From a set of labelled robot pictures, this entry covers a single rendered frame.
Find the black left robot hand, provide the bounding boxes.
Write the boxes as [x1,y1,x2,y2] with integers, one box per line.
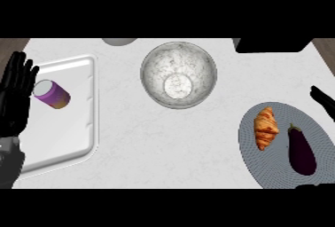
[0,51,40,138]

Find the white tray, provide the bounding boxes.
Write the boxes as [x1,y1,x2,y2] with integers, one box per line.
[18,53,101,180]

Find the dark purple eggplant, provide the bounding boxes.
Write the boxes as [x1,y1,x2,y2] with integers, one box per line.
[287,123,318,176]

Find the grey round object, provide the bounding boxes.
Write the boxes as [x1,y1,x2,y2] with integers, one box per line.
[101,38,139,47]

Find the golden croissant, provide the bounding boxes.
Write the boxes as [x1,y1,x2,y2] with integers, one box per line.
[253,106,281,152]

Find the purple can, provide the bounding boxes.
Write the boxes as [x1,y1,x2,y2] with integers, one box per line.
[31,79,73,110]

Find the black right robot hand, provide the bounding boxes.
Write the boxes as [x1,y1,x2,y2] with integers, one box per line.
[295,85,335,190]

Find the black appliance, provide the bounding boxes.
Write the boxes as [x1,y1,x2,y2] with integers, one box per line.
[232,38,315,54]

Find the grey round placemat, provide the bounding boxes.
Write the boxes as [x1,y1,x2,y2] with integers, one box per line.
[236,101,335,190]

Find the grey marbled bowl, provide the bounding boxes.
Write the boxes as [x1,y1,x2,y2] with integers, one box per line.
[139,41,219,110]

